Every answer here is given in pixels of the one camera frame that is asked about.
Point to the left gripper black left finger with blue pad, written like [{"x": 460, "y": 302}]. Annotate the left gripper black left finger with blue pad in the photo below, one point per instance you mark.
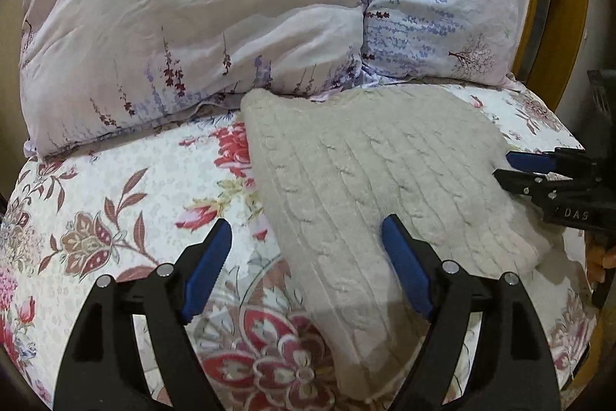
[{"x": 101, "y": 367}]

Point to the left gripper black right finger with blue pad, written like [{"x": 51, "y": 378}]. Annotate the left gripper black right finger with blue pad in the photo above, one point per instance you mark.
[{"x": 512, "y": 368}]

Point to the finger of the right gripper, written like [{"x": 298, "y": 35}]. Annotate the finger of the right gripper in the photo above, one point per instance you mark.
[
  {"x": 534, "y": 160},
  {"x": 535, "y": 187}
]

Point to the beige cable-knit sweater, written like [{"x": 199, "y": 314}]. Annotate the beige cable-knit sweater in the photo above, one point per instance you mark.
[{"x": 328, "y": 173}]

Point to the person's right hand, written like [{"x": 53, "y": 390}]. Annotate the person's right hand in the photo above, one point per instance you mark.
[{"x": 598, "y": 261}]

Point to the floral bed sheet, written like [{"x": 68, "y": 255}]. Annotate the floral bed sheet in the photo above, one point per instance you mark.
[{"x": 129, "y": 205}]

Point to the lavender floral pillow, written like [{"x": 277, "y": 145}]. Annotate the lavender floral pillow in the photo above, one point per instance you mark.
[{"x": 92, "y": 69}]

